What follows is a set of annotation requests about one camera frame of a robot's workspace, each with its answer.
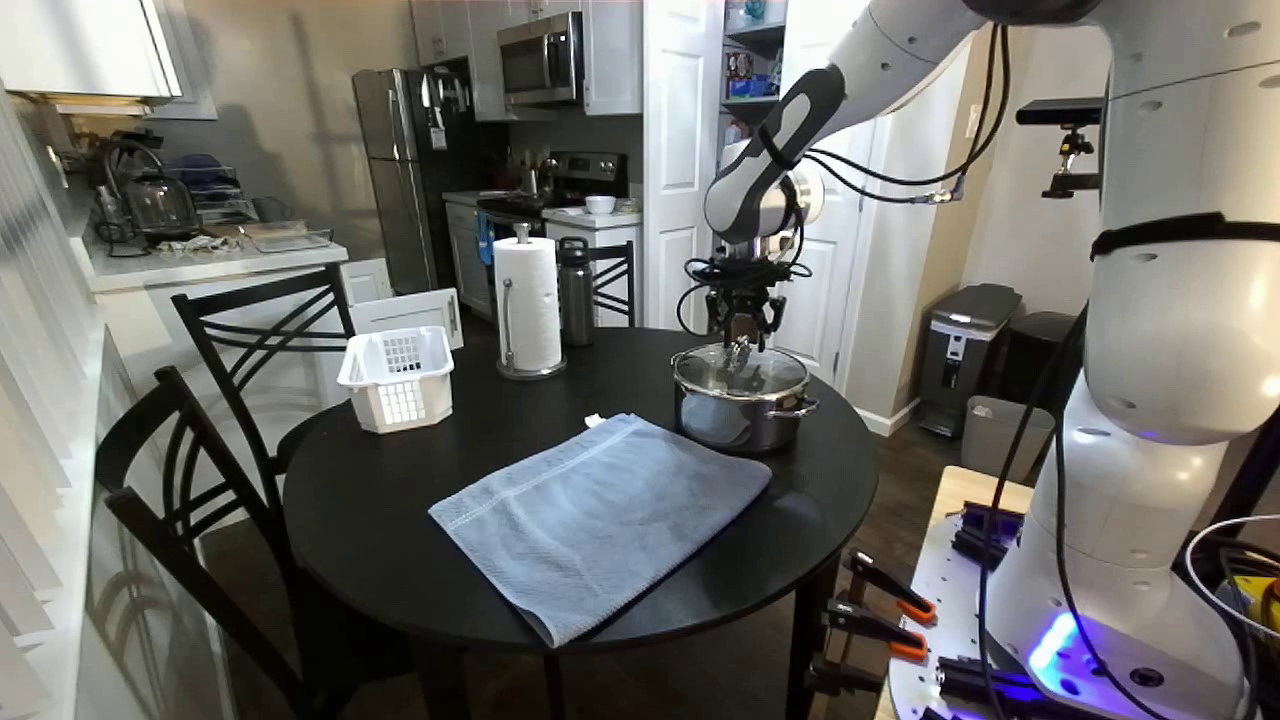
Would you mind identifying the dark grey water bottle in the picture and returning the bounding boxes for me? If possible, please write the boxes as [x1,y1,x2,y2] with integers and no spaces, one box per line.
[554,232,600,353]

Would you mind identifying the white plastic basket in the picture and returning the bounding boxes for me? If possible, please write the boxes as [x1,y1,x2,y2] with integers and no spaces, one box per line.
[330,322,459,441]

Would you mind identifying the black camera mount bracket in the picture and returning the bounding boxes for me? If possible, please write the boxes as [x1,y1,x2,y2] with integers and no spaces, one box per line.
[1010,92,1112,205]

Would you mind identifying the grey step trash can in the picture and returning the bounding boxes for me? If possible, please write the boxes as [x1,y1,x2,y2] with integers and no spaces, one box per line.
[912,282,1029,446]

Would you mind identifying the kitchen stove range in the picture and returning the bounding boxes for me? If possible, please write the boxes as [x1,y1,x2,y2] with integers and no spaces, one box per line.
[472,150,644,333]

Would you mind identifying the black box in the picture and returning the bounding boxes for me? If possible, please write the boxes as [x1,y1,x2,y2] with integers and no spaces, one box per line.
[996,310,1086,414]

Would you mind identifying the stainless steel refrigerator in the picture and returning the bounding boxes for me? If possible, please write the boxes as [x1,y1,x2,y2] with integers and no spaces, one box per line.
[347,57,472,295]

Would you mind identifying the white framed board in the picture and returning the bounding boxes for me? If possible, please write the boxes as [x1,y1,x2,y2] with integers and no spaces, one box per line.
[347,284,468,353]

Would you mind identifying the metal paper towel holder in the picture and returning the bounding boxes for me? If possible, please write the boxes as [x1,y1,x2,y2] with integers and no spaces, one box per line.
[490,216,567,385]

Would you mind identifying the white upper cabinet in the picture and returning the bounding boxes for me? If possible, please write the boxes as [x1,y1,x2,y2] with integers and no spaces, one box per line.
[0,0,187,101]

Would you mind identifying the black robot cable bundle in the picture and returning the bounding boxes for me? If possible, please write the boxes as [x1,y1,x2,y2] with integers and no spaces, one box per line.
[797,18,1021,212]

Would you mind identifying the black clamp orange handles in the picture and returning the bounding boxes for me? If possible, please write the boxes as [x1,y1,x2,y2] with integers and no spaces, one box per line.
[800,656,887,700]
[840,549,939,633]
[821,602,936,670]

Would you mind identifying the grey storage bin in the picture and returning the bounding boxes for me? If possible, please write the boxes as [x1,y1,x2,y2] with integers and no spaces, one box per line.
[956,392,1060,488]

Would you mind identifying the robot mounting table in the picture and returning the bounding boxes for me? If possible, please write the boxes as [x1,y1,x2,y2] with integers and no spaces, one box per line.
[873,460,1280,720]

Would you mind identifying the white kitchen counter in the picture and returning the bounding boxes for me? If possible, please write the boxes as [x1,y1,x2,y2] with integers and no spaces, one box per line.
[72,216,353,301]

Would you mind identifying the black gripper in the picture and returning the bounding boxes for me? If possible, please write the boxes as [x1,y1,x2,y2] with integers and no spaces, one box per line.
[683,254,808,381]

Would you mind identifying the white vertical window blinds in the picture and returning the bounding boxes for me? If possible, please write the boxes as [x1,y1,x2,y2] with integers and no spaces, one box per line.
[0,92,110,720]

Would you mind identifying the stainless steel pot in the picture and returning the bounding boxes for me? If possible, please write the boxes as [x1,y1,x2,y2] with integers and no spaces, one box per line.
[666,338,821,460]

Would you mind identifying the steel microwave oven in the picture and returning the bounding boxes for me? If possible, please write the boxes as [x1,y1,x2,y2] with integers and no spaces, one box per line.
[495,9,589,112]

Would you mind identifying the white paper towel roll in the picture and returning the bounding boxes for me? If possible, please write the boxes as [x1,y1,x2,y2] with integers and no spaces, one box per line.
[490,232,567,375]

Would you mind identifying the white panel door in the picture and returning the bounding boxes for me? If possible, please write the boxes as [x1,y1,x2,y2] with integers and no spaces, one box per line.
[762,0,890,397]
[639,0,730,338]

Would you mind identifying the round black table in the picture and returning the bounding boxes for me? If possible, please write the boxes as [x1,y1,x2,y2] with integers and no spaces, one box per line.
[279,326,882,720]

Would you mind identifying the pantry shelf with items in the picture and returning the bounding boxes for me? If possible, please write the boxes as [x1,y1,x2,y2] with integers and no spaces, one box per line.
[718,0,791,112]

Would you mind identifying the blue cloth towel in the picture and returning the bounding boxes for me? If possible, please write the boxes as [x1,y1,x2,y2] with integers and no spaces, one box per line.
[422,410,777,652]

